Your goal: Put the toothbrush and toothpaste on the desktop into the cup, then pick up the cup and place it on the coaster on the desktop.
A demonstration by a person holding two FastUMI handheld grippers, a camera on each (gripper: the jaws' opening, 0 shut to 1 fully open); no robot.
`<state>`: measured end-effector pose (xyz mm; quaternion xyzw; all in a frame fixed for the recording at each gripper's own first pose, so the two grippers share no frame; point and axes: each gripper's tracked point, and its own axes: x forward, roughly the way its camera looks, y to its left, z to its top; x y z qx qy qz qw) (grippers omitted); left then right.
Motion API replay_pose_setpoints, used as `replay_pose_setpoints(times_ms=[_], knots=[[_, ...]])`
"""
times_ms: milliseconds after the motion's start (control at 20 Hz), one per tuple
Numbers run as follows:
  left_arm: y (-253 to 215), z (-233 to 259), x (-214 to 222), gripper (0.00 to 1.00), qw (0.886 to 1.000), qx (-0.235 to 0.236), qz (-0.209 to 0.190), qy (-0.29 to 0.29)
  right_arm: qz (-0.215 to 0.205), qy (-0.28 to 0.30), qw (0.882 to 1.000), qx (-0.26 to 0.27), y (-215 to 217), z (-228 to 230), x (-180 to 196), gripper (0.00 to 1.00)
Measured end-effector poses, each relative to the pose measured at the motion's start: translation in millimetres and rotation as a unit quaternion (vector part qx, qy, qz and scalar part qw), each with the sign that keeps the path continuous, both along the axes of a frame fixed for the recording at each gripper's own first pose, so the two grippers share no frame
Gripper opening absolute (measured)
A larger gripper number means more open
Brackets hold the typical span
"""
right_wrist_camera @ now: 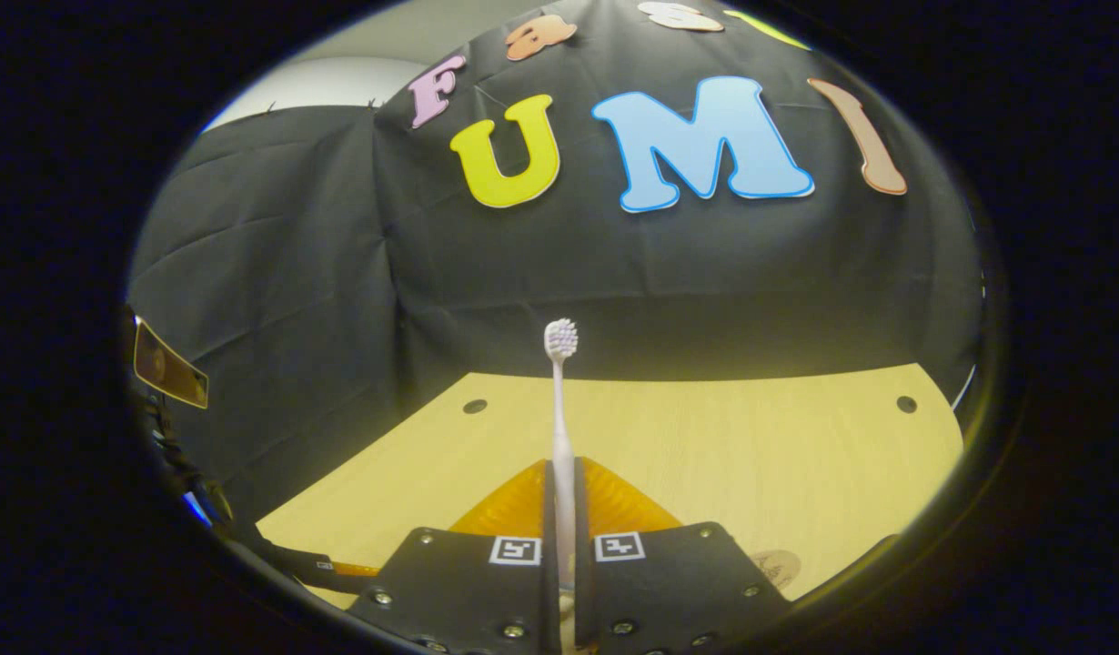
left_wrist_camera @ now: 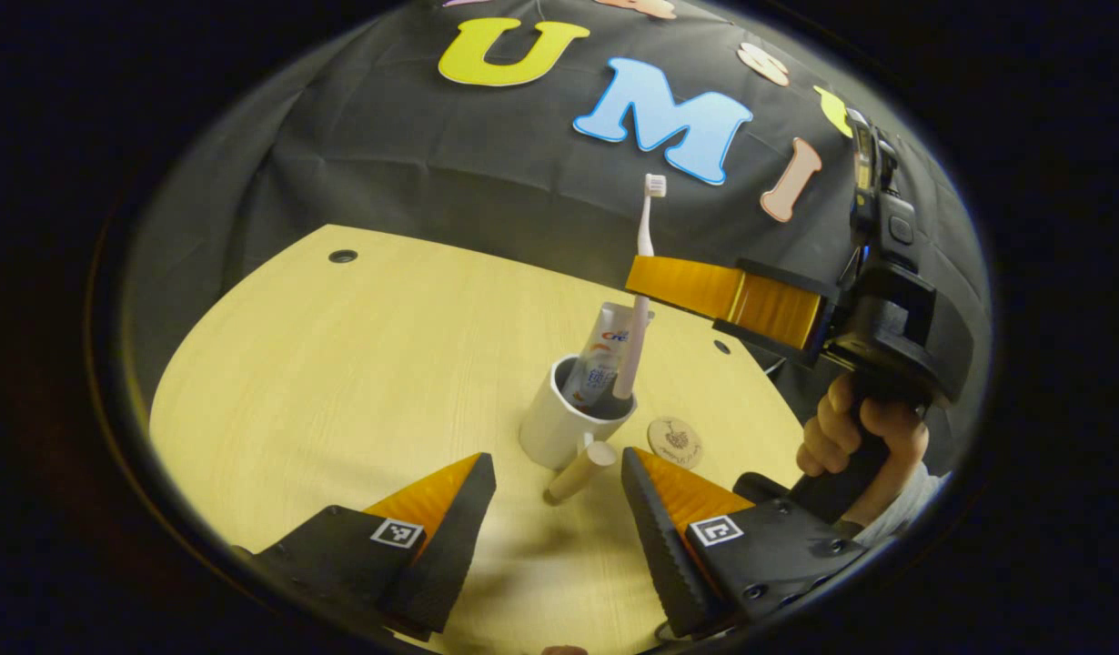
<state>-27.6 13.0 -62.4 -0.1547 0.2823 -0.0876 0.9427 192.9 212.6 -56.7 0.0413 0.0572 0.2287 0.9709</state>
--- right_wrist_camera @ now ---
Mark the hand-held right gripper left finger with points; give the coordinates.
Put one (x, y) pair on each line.
(468, 591)

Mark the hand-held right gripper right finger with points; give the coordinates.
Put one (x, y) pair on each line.
(669, 591)

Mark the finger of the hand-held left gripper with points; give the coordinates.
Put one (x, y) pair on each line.
(168, 364)

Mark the round cork coaster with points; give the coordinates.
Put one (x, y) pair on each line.
(778, 569)

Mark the white toothbrush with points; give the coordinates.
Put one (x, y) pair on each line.
(562, 437)

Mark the black backdrop cloth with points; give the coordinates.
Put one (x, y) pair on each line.
(296, 273)

